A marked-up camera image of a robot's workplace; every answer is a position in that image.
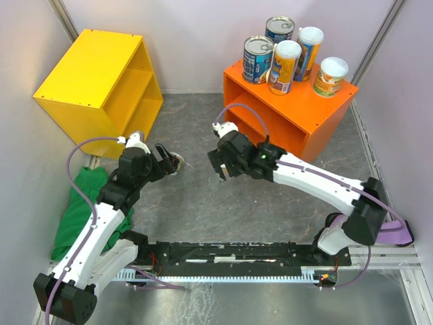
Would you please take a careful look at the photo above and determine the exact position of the green label can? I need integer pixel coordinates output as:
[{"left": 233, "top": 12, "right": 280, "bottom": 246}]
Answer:
[{"left": 170, "top": 152, "right": 185, "bottom": 176}]

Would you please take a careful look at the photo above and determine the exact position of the orange shelf cabinet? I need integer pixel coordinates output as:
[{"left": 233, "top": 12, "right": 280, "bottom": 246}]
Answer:
[{"left": 223, "top": 60, "right": 358, "bottom": 162}]

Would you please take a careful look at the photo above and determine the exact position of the tall blue red can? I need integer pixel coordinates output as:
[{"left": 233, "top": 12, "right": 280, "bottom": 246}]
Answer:
[{"left": 268, "top": 40, "right": 302, "bottom": 96}]

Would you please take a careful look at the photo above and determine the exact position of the dark blue can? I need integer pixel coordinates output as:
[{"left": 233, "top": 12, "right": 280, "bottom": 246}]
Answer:
[{"left": 242, "top": 36, "right": 274, "bottom": 85}]

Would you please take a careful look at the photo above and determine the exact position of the orange label can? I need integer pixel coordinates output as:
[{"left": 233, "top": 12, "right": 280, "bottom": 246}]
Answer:
[{"left": 313, "top": 57, "right": 348, "bottom": 98}]

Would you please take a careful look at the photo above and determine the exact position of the blue can pull tab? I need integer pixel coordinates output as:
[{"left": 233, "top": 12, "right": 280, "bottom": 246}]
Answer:
[{"left": 265, "top": 16, "right": 295, "bottom": 43}]

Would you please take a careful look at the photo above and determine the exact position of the tall orange blue can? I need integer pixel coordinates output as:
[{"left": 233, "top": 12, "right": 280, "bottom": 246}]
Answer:
[{"left": 294, "top": 26, "right": 324, "bottom": 82}]

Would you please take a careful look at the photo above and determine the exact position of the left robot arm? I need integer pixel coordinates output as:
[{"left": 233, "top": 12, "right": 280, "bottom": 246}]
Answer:
[{"left": 33, "top": 142, "right": 183, "bottom": 324}]

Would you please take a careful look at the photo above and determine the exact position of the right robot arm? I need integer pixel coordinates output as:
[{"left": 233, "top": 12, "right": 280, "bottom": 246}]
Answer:
[{"left": 208, "top": 130, "right": 386, "bottom": 265}]

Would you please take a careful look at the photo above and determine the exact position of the yellow shelf cabinet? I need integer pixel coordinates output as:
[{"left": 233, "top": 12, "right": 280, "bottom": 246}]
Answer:
[{"left": 33, "top": 29, "right": 164, "bottom": 159}]

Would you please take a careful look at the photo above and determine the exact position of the green cloth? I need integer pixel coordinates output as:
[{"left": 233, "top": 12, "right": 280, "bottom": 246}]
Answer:
[{"left": 51, "top": 167, "right": 134, "bottom": 262}]

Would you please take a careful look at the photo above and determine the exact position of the purple cloth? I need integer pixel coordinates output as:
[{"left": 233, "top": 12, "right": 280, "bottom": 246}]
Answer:
[{"left": 375, "top": 221, "right": 415, "bottom": 247}]

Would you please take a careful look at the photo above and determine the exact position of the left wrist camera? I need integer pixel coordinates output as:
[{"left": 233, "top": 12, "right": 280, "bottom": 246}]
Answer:
[{"left": 117, "top": 131, "right": 151, "bottom": 154}]

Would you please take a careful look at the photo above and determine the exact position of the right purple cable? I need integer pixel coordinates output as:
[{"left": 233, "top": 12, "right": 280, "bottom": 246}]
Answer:
[{"left": 214, "top": 103, "right": 407, "bottom": 290}]

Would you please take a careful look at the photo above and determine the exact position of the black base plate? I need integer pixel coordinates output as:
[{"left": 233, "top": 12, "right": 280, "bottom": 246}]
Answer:
[{"left": 134, "top": 242, "right": 352, "bottom": 276}]

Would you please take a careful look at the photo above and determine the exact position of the blue cable duct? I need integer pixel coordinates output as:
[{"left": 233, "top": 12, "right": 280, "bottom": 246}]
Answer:
[{"left": 111, "top": 267, "right": 321, "bottom": 282}]

